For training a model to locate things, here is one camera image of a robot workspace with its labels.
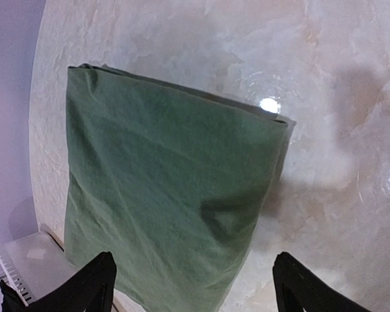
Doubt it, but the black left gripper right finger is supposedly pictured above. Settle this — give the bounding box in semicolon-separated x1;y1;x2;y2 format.
272;252;367;312

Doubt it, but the black garment in basket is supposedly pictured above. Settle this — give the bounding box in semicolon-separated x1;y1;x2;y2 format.
0;279;29;312

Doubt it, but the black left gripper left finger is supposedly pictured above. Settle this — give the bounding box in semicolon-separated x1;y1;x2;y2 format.
20;252;117;312

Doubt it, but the green garment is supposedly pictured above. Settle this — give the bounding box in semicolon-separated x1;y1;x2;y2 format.
64;64;288;311

